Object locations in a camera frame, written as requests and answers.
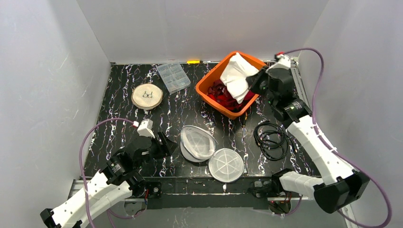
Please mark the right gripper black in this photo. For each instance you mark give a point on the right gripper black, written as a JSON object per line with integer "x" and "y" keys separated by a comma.
{"x": 261, "y": 81}

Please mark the dark maroon bra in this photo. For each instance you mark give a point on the dark maroon bra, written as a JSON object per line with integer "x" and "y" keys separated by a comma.
{"x": 217, "y": 89}

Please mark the black yellow screwdriver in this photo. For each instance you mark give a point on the black yellow screwdriver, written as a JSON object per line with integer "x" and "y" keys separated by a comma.
{"x": 243, "y": 120}

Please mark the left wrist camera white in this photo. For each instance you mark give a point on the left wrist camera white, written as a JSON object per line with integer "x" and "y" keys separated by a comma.
{"x": 145, "y": 128}

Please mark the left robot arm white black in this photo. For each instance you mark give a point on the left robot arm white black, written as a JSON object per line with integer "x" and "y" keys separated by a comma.
{"x": 116, "y": 180}

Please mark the yellow marker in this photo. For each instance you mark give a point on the yellow marker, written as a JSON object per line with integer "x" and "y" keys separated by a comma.
{"x": 193, "y": 61}

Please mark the grey-trim mesh laundry bag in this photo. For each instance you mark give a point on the grey-trim mesh laundry bag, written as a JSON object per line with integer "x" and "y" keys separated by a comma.
{"x": 199, "y": 145}

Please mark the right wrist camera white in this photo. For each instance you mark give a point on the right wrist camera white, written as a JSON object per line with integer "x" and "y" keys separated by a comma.
{"x": 282, "y": 62}

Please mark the red bra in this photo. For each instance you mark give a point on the red bra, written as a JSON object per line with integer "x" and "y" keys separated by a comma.
{"x": 227, "y": 101}

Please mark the orange plastic bin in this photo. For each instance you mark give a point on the orange plastic bin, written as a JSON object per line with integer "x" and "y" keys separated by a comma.
{"x": 208, "y": 80}

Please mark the clear plastic compartment box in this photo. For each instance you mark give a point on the clear plastic compartment box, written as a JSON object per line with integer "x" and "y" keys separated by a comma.
{"x": 173, "y": 76}

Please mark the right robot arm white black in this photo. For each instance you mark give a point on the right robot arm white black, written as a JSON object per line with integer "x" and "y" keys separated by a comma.
{"x": 339, "y": 184}

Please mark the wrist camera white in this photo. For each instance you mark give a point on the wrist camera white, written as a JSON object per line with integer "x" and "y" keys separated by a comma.
{"x": 145, "y": 128}
{"x": 282, "y": 62}

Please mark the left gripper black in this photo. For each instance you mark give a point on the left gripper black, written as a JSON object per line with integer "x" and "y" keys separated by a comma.
{"x": 160, "y": 144}

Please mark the plain white bra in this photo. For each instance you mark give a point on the plain white bra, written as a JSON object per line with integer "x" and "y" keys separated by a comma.
{"x": 234, "y": 77}

